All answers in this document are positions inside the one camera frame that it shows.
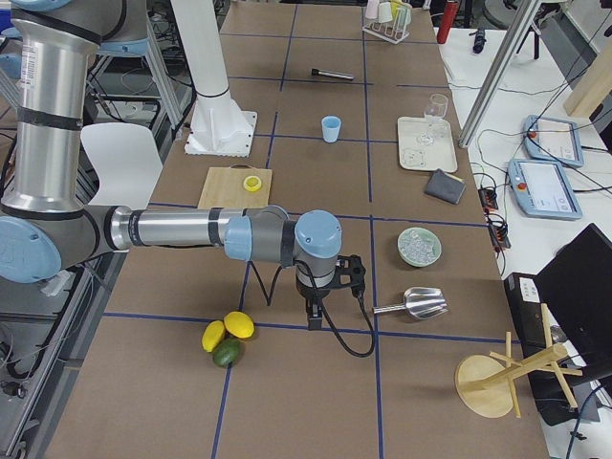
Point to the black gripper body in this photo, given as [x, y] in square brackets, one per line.
[311, 294]

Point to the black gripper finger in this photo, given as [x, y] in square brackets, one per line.
[314, 322]

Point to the steel muddler black tip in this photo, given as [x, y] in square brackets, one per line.
[331, 74]

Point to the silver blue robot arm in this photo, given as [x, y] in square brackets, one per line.
[45, 228]

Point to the yellow whole lemon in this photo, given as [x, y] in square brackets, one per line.
[213, 335]
[239, 324]

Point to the light blue plastic cup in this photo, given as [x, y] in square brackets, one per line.
[330, 128]

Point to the wooden cup tree stand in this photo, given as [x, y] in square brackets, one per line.
[486, 386]

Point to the green lime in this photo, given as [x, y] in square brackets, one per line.
[226, 352]

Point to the steel ice scoop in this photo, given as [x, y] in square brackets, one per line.
[421, 303]

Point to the green bowl of ice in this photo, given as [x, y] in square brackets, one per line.
[419, 247]

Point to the bamboo cutting board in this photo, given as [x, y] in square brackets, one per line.
[223, 188]

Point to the grey folded cloth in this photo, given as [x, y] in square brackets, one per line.
[445, 187]

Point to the cream bear tray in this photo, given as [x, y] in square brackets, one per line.
[422, 147]

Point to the black desktop box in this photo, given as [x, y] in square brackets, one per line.
[525, 306]

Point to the clear wine glass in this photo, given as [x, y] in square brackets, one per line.
[435, 110]

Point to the white chair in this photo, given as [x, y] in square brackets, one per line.
[126, 160]

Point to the near blue teach pendant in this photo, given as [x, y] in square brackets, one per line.
[542, 190]

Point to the blue teach pendant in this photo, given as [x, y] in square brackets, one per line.
[552, 139]
[542, 190]

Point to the black monitor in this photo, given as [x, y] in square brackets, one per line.
[576, 286]

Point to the far blue teach pendant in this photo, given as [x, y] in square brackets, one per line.
[552, 139]

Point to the black folded umbrella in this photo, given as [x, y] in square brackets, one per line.
[479, 40]

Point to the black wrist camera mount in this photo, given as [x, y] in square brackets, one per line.
[350, 274]

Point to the white wire cup rack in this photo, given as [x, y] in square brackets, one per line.
[387, 20]

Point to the aluminium frame post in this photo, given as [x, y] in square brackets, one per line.
[522, 21]

